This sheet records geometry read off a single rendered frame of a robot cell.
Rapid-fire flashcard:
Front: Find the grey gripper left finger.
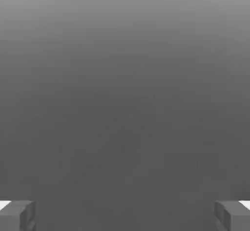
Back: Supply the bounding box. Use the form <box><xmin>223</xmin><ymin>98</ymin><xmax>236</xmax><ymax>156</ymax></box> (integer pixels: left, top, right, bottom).
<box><xmin>0</xmin><ymin>200</ymin><xmax>37</xmax><ymax>231</ymax></box>

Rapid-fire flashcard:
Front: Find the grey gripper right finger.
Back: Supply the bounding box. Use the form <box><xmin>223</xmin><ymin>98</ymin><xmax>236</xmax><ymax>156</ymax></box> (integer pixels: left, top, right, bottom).
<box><xmin>213</xmin><ymin>200</ymin><xmax>250</xmax><ymax>231</ymax></box>

